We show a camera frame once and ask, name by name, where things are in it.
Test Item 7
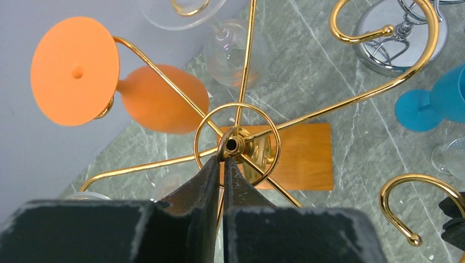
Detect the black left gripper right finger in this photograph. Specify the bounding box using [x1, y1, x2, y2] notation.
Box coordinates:
[223, 158, 387, 262]

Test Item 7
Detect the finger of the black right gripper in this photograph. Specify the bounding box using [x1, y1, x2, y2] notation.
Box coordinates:
[439, 197, 464, 251]

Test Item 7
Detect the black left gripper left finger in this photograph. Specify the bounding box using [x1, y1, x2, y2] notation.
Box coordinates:
[1, 157, 220, 262]

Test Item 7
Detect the gold wire glass rack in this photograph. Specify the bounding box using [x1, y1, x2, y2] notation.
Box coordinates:
[79, 1, 464, 247]

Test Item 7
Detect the orange plastic goblet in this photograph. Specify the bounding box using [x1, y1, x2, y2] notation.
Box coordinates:
[30, 16, 209, 134]

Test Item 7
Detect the clear wine glass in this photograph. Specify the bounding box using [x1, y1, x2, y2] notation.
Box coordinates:
[137, 0, 249, 88]

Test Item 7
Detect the clear pink tinted glass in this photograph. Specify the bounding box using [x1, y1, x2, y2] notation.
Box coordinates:
[62, 172, 186, 202]

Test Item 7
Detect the clear tall glass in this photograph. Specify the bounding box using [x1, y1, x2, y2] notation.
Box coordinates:
[431, 137, 464, 181]

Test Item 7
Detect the blue plastic goblet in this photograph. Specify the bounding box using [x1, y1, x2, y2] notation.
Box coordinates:
[395, 64, 464, 132]

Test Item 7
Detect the chrome wire glass rack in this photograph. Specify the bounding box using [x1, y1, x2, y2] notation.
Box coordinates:
[353, 0, 465, 77]

